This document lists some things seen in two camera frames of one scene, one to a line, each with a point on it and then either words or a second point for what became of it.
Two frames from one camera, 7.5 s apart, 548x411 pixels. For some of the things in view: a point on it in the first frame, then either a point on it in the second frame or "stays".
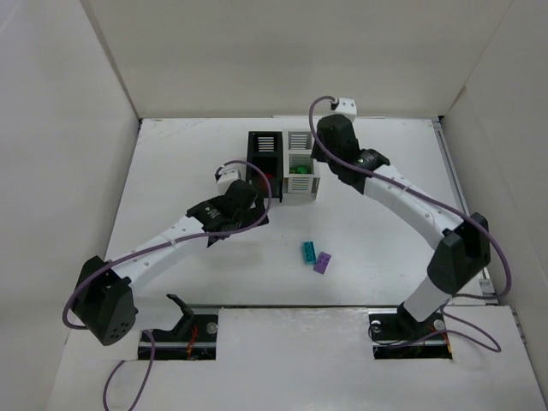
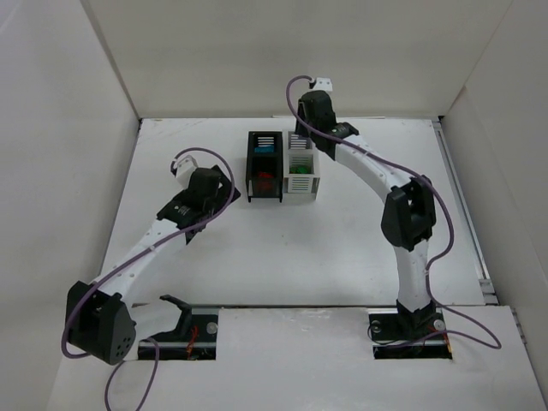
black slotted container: (265, 150) stays
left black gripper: (253, 207) -> (223, 188)
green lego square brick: (298, 169) stays
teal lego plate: (309, 253) -> (264, 150)
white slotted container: (298, 164) stays
